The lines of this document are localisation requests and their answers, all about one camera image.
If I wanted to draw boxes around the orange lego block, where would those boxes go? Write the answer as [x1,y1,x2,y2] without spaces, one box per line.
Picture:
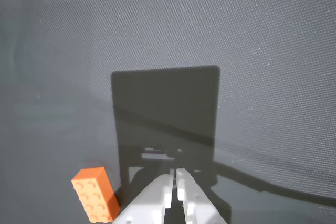
[71,166,121,223]

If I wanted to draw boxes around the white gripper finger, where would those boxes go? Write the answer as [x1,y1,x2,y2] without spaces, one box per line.
[175,167,228,224]
[112,173,175,224]

